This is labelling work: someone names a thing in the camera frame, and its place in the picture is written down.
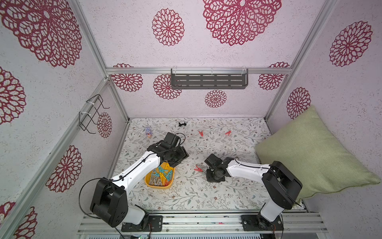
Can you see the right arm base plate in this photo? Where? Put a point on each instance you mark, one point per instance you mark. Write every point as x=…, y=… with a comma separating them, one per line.
x=253, y=223

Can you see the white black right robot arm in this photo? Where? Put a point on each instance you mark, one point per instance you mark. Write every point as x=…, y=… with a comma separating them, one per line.
x=281, y=184

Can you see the grey wall shelf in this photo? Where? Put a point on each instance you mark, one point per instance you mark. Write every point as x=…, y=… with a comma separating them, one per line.
x=211, y=81

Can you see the purple bunny figurine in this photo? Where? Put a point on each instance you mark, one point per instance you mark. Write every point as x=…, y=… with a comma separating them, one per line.
x=148, y=132

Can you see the yellow clothespin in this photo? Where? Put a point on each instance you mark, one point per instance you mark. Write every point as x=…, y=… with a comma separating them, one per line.
x=166, y=166

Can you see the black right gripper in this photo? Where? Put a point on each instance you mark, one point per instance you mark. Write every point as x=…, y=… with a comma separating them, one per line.
x=215, y=176

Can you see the black wire wall rack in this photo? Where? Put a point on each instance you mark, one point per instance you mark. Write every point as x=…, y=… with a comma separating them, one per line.
x=85, y=118

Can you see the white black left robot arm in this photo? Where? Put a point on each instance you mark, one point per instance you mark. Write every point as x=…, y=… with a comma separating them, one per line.
x=110, y=203

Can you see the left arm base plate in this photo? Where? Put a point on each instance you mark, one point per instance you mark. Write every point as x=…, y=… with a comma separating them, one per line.
x=149, y=224

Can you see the teal clothespin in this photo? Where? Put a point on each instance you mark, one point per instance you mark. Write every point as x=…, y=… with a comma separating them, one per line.
x=169, y=175
x=162, y=170

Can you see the yellow storage box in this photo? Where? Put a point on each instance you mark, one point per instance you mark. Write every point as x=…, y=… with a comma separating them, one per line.
x=161, y=177

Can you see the grey clothespin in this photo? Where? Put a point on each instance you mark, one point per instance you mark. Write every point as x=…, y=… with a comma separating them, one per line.
x=155, y=180

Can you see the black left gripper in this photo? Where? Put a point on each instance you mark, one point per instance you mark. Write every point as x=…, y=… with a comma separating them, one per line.
x=183, y=154

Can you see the green pillow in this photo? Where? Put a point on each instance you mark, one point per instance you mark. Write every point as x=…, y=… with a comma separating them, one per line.
x=322, y=163

